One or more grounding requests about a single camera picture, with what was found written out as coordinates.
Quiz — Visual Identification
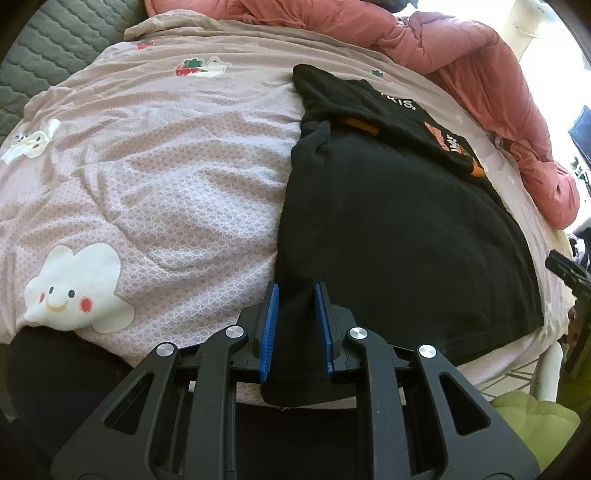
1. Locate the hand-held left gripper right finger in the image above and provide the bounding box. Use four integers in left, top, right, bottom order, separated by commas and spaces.
314, 281, 541, 480

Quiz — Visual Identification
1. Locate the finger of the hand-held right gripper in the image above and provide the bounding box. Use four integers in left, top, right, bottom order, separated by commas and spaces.
545, 249, 591, 289

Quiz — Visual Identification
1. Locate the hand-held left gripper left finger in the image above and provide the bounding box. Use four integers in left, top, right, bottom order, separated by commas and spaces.
50, 281, 281, 480

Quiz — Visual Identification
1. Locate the black sweater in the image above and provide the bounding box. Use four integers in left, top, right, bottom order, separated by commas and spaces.
261, 64, 546, 409

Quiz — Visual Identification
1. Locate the green cushion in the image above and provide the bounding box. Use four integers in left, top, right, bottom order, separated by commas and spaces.
489, 392, 581, 472

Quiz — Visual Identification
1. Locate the dark monitor screen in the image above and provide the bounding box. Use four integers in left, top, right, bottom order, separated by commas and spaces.
567, 106, 591, 167

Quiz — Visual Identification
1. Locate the pink printed blanket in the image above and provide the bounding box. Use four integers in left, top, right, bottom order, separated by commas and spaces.
0, 9, 573, 402

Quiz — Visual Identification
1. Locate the salmon pink comforter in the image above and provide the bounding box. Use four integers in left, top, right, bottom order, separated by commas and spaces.
143, 0, 580, 230

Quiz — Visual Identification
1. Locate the grey quilted headboard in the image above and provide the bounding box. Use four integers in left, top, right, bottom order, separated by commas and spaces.
0, 0, 153, 148

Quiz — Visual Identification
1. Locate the white bed frame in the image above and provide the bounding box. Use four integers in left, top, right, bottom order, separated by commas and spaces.
531, 342, 565, 402

